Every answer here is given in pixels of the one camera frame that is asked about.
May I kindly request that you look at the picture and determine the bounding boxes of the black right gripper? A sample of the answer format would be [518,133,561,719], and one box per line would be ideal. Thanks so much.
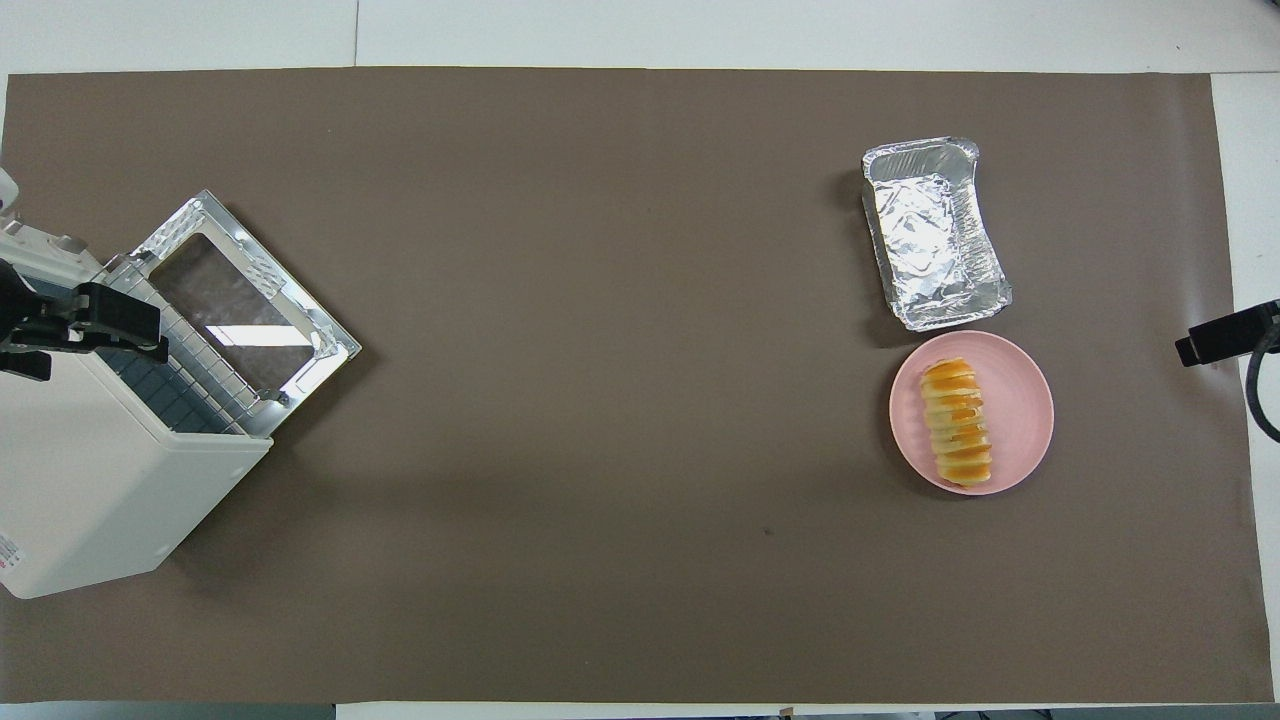
[1175,300,1280,368]

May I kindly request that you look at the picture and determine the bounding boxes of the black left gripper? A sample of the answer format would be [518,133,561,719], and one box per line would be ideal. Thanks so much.
[0,258,169,381]

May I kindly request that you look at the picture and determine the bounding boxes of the sliced orange bread loaf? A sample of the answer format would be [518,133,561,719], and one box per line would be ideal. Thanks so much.
[920,358,994,487]

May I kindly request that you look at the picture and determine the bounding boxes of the aluminium foil tray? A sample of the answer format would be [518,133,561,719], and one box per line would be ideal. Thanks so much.
[862,137,1013,333]

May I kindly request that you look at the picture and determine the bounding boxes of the cream white toaster oven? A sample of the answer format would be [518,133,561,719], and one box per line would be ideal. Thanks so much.
[0,218,273,601]

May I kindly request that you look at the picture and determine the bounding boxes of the glass oven door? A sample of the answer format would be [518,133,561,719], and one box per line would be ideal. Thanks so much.
[130,190,363,438]

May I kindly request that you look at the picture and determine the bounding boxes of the pink round plate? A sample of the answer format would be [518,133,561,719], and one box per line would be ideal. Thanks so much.
[888,330,1055,496]

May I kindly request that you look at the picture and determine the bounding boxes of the brown paper table mat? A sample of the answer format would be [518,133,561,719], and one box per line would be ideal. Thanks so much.
[0,67,1276,704]

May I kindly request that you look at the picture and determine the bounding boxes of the oven wire rack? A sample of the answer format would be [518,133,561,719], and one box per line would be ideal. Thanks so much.
[100,270,253,437]

